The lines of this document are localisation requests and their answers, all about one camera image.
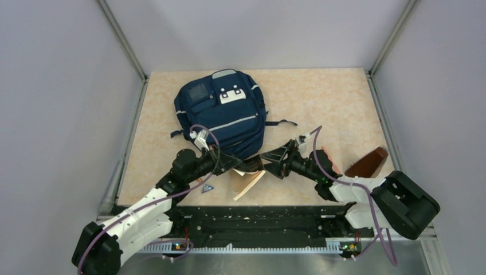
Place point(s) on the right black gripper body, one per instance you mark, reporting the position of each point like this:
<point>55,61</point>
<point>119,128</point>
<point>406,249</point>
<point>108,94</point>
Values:
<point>301,167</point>

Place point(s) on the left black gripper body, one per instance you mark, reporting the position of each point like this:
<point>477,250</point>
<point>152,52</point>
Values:
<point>204,164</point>

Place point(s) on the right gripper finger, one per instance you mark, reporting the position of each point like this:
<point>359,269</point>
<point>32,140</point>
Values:
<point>278,170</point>
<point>280,155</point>

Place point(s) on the black paperback book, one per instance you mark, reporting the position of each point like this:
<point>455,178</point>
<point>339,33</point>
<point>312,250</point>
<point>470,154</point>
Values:
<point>246,175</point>

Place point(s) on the navy blue student backpack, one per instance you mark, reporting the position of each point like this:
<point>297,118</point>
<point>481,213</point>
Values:
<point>230,104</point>

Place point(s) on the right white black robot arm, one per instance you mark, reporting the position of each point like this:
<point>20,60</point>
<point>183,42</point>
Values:
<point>394,202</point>

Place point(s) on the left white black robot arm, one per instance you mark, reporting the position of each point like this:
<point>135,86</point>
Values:
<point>104,248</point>

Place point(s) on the blue triangular eraser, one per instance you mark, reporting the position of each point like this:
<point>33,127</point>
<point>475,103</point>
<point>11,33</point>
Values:
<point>206,188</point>

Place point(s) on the brown leather pouch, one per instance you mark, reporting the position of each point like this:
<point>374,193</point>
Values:
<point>370,165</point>

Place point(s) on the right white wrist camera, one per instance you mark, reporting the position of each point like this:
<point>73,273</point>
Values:
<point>300,142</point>

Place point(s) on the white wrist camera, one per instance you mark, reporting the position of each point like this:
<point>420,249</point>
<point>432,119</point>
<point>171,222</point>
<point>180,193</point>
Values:
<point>300,142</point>
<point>200,139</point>

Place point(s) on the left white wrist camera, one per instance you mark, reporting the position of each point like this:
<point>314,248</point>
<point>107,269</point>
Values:
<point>200,139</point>

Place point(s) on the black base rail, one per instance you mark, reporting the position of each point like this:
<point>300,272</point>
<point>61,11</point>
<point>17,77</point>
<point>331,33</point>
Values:
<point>262,226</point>

